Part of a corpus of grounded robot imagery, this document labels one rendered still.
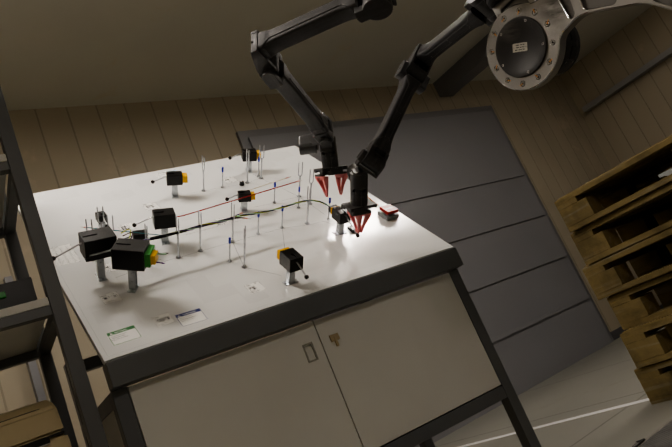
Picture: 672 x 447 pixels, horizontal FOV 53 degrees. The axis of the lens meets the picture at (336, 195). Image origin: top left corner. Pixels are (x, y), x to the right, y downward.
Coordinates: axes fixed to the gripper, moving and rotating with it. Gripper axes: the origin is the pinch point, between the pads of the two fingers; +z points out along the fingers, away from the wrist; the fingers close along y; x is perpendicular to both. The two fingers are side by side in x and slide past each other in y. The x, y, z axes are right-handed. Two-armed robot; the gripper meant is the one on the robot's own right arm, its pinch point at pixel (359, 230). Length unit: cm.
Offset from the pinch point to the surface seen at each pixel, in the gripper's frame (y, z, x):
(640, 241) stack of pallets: -141, 32, 4
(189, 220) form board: 44, 0, -40
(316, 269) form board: 18.7, 7.7, 5.0
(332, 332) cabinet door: 22.3, 21.0, 21.0
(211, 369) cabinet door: 60, 20, 23
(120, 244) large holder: 74, -9, -6
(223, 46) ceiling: -57, -37, -269
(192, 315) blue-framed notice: 61, 9, 12
